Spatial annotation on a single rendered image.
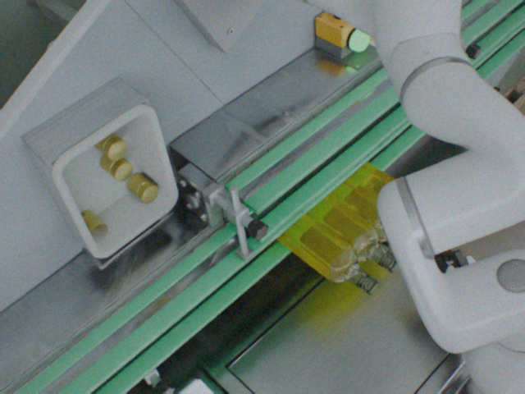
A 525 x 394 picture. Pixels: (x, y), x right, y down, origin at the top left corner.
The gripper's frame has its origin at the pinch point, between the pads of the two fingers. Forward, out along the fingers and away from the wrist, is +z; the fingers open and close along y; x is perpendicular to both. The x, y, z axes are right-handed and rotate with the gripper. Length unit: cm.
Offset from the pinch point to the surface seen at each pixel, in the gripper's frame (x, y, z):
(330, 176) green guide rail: 9.0, 6.9, 20.0
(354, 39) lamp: -6.6, 21.4, 36.4
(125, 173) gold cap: 42, 23, 23
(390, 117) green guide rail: -9.1, 7.1, 27.6
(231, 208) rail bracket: 29.9, 16.8, 13.6
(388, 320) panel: 9.2, -12.9, -0.9
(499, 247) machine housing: -21.9, -16.3, 3.1
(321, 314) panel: 19.3, -12.6, 6.3
